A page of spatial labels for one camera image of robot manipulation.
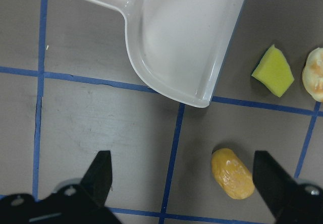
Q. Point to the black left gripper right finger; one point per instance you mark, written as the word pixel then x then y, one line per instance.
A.
pixel 273 183

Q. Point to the yellow green sponge wedge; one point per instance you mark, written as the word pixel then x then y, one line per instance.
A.
pixel 274 72

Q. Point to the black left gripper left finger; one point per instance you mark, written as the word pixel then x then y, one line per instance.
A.
pixel 97 180

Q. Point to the beige plastic dustpan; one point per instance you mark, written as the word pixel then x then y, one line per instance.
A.
pixel 177 47

